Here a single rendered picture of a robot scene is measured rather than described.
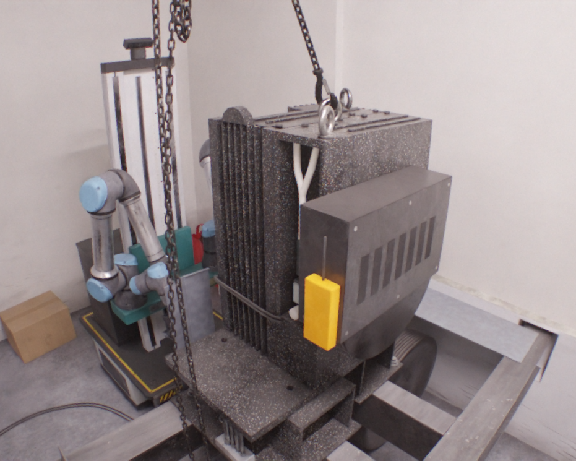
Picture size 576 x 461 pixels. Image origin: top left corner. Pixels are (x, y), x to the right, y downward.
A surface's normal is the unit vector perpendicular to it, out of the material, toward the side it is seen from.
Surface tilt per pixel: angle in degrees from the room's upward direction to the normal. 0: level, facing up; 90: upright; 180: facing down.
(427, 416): 0
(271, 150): 90
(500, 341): 0
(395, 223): 90
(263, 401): 0
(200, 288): 90
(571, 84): 90
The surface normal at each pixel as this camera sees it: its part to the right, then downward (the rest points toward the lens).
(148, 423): 0.00, -0.91
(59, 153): 0.70, 0.29
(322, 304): -0.72, 0.29
